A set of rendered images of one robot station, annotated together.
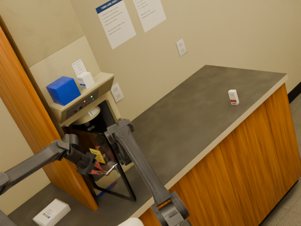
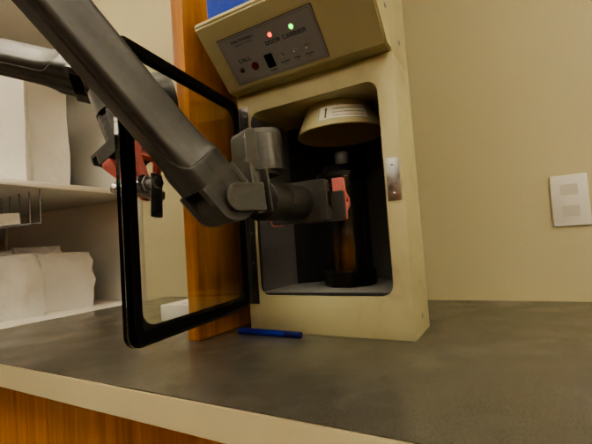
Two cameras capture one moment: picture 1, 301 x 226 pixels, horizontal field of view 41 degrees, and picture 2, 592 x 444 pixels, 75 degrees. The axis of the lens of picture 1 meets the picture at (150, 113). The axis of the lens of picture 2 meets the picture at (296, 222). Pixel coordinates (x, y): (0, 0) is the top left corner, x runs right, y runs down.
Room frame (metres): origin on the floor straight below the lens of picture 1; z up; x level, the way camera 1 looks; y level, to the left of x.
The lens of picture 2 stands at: (1.47, -0.30, 1.11)
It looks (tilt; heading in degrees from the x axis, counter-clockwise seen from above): 3 degrees up; 61
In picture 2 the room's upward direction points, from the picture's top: 4 degrees counter-clockwise
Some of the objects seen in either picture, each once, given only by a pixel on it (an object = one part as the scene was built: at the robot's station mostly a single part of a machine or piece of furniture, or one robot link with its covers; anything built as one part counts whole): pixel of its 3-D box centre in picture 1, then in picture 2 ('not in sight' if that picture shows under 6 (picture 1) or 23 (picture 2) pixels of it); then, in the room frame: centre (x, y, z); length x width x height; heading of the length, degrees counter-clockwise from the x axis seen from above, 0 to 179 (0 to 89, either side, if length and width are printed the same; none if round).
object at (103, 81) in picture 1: (86, 98); (287, 36); (1.79, 0.26, 1.46); 0.32 x 0.12 x 0.10; 122
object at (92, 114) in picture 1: (82, 110); (339, 122); (1.94, 0.32, 1.34); 0.18 x 0.18 x 0.05
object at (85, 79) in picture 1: (85, 80); not in sight; (1.81, 0.23, 1.54); 0.05 x 0.05 x 0.06; 36
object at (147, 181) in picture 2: not in sight; (153, 196); (1.56, 0.23, 1.18); 0.02 x 0.02 x 0.06; 40
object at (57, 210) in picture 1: (51, 214); not in sight; (1.72, 0.67, 0.96); 0.16 x 0.12 x 0.04; 127
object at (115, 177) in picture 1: (100, 164); (195, 197); (1.63, 0.31, 1.19); 0.30 x 0.01 x 0.40; 40
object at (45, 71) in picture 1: (79, 115); (336, 136); (1.95, 0.35, 1.32); 0.32 x 0.25 x 0.77; 122
